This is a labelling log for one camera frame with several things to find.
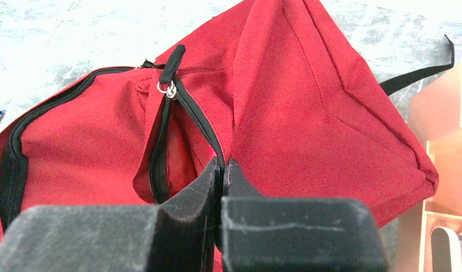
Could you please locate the red backpack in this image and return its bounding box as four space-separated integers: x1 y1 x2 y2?
0 0 456 272

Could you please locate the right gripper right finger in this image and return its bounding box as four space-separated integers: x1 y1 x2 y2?
220 159 388 271

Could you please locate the white stapler in organizer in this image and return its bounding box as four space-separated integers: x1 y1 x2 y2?
431 227 462 272

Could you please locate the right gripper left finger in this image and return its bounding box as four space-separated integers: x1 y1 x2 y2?
0 158 220 271

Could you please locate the orange plastic file organizer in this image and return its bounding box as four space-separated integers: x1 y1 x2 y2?
394 63 462 271

